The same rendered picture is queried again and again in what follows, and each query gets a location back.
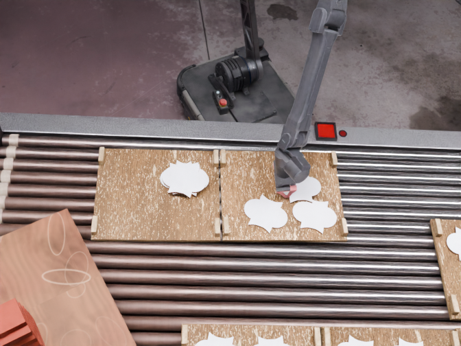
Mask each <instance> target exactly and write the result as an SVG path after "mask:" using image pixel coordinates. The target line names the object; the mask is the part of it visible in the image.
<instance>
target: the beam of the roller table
mask: <svg viewBox="0 0 461 346"><path fill-rule="evenodd" d="M283 126H284V124H262V123H245V122H212V121H196V120H179V119H146V118H129V117H97V116H80V115H48V114H31V113H0V127H1V129H2V132H3V134H4V135H11V134H20V135H29V136H46V137H81V138H99V139H133V140H152V141H186V142H204V143H238V144H257V145H274V146H277V144H278V142H279V140H280V139H281V133H282V130H283ZM309 130H310V131H311V133H310V136H309V139H308V142H307V144H306V146H309V147H327V148H361V149H379V150H414V151H432V152H461V132H459V131H442V130H410V129H393V128H360V127H343V126H336V130H337V136H338V140H337V141H316V132H315V126H310V129H309ZM340 130H345V131H346V132H347V136H346V137H341V136H339V131H340Z"/></svg>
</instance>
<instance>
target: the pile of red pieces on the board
mask: <svg viewBox="0 0 461 346"><path fill-rule="evenodd" d="M0 346H45V344H44V341H43V339H42V337H41V335H40V332H39V330H38V327H37V325H36V322H35V320H34V318H33V317H32V315H30V313H29V312H28V311H27V310H26V308H24V306H23V305H22V306H21V304H20V302H17V300H16V298H13V299H11V300H9V301H7V302H5V303H3V304H1V305H0Z"/></svg>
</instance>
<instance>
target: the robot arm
mask: <svg viewBox="0 0 461 346"><path fill-rule="evenodd" d="M346 10H347V0H319V1H318V5H317V7H316V9H315V10H314V11H313V14H312V17H311V21H310V24H309V30H310V31H312V38H311V45H310V48H309V52H308V54H307V59H306V62H305V66H304V69H303V73H302V76H301V79H300V83H299V85H298V90H297V93H296V97H295V100H294V104H293V107H292V109H291V112H290V114H289V115H288V117H287V121H286V124H284V126H283V130H282V133H281V139H280V140H279V142H278V144H277V146H278V147H277V148H276V149H275V151H274V157H275V160H273V168H274V178H275V185H276V192H277V193H278V194H280V195H282V197H284V198H289V197H290V196H291V195H292V194H293V193H294V192H295V191H297V186H296V184H297V183H301V182H303V181H304V180H305V179H306V178H307V177H308V176H309V170H310V169H311V166H310V164H309V163H308V161H307V160H306V159H305V157H304V154H303V153H302V152H301V151H300V150H301V149H302V148H303V147H304V146H306V144H307V142H308V139H309V136H310V133H311V131H310V130H309V129H310V126H311V117H312V113H313V110H314V106H315V103H316V99H317V96H318V92H319V89H320V85H321V82H322V79H323V75H324V72H325V69H326V66H327V62H328V59H329V55H330V53H331V49H332V46H333V44H334V42H335V40H336V38H337V37H338V36H341V35H342V33H343V30H344V26H345V23H346ZM324 26H328V28H325V27H324ZM284 192H289V193H288V194H287V195H285V194H284Z"/></svg>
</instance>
